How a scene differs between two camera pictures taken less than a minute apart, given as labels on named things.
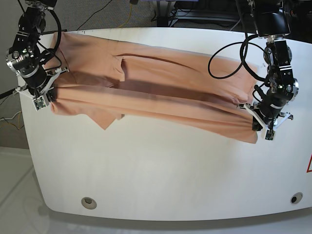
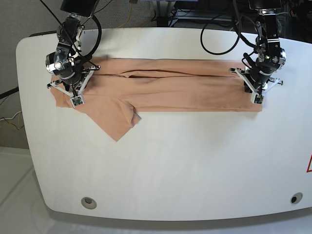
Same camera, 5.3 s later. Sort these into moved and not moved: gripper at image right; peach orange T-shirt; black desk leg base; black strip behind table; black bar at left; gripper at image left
Moved: gripper at image right; gripper at image left; peach orange T-shirt
Not moved: black strip behind table; black desk leg base; black bar at left
